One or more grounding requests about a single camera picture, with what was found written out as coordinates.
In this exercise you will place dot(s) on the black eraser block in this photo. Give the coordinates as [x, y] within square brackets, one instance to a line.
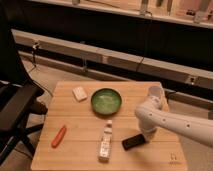
[133, 141]

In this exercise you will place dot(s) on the wooden table board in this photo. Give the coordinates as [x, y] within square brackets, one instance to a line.
[78, 150]

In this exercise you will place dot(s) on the green bowl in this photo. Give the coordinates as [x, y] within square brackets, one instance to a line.
[106, 101]

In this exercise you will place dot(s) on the white paper cup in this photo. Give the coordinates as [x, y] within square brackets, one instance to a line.
[156, 91]

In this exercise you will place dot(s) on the white sponge block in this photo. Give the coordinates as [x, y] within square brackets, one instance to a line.
[79, 93]

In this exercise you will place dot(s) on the orange carrot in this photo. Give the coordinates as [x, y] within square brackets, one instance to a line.
[58, 138]

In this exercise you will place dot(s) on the small white bottle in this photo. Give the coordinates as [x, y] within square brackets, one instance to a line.
[105, 143]

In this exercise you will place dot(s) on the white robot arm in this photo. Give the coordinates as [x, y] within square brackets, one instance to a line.
[151, 116]

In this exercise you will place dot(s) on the black office chair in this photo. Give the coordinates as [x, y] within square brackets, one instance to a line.
[18, 94]

